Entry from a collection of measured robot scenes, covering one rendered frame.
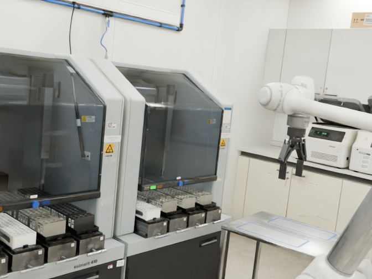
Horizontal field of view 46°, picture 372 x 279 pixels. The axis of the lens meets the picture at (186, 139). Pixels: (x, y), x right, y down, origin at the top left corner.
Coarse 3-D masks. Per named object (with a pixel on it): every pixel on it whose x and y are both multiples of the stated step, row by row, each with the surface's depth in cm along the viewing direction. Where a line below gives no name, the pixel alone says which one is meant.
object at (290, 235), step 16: (224, 224) 232; (240, 224) 235; (256, 224) 237; (272, 224) 240; (288, 224) 243; (304, 224) 246; (224, 240) 230; (256, 240) 217; (272, 240) 215; (288, 240) 217; (304, 240) 219; (320, 240) 222; (336, 240) 224; (256, 256) 266; (304, 256) 202; (256, 272) 267
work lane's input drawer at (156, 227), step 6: (138, 222) 228; (144, 222) 226; (150, 222) 224; (156, 222) 227; (162, 222) 230; (138, 228) 228; (144, 228) 225; (150, 228) 224; (156, 228) 227; (162, 228) 231; (150, 234) 225; (156, 234) 228; (168, 234) 228
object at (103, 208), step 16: (0, 48) 210; (80, 64) 218; (96, 80) 211; (112, 96) 206; (112, 112) 206; (112, 128) 208; (112, 144) 209; (112, 160) 211; (112, 176) 212; (112, 192) 214; (96, 208) 209; (112, 208) 216; (96, 224) 210; (112, 224) 217; (112, 240) 216; (80, 256) 195; (96, 256) 202; (112, 256) 209; (16, 272) 174; (32, 272) 179; (48, 272) 184; (64, 272) 190; (80, 272) 197; (96, 272) 204; (112, 272) 210
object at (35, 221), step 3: (45, 216) 197; (48, 216) 198; (51, 216) 198; (54, 216) 199; (57, 216) 200; (33, 219) 193; (36, 219) 193; (39, 219) 193; (42, 219) 194; (45, 219) 196; (48, 219) 197; (33, 222) 193; (36, 222) 192; (33, 225) 193; (36, 225) 193; (33, 228) 193; (36, 228) 193
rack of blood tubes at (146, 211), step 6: (138, 204) 236; (144, 204) 238; (150, 204) 239; (138, 210) 244; (144, 210) 227; (150, 210) 228; (156, 210) 230; (138, 216) 230; (144, 216) 227; (150, 216) 228; (156, 216) 231
